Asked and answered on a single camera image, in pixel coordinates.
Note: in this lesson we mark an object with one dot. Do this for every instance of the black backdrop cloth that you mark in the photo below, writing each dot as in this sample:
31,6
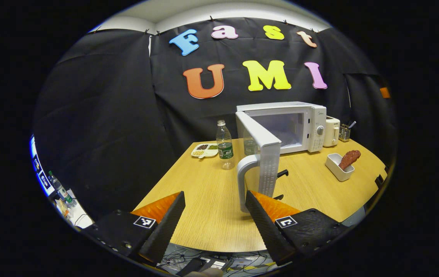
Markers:
100,115

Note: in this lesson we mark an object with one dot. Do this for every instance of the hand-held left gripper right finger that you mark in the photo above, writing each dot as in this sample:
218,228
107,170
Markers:
265,231

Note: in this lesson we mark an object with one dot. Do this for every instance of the white toaster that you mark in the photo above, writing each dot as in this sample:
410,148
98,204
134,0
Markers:
331,132

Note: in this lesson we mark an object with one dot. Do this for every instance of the small green label bottle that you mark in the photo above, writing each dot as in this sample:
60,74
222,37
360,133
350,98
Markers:
61,189

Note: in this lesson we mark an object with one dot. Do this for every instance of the reddish brown meat piece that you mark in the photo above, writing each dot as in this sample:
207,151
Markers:
349,158

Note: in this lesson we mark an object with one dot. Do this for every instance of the green label water bottle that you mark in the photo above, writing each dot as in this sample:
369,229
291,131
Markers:
225,148

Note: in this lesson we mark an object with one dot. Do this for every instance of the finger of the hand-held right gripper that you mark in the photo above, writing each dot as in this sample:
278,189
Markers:
385,92

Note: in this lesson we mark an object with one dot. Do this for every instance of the white side table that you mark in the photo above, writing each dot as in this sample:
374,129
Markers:
79,217

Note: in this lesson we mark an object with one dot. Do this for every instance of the white rectangular food tray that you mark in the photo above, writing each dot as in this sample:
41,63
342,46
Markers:
337,169

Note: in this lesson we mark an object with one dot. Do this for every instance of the white microwave oven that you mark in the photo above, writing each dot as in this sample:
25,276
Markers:
314,130

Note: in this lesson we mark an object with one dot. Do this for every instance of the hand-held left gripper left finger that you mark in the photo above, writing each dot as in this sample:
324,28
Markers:
167,227

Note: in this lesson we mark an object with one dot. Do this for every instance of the black power strip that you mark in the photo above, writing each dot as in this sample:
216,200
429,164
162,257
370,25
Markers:
204,264

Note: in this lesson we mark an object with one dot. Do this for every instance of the white divided bean plate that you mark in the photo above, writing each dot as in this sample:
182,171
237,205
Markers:
204,151

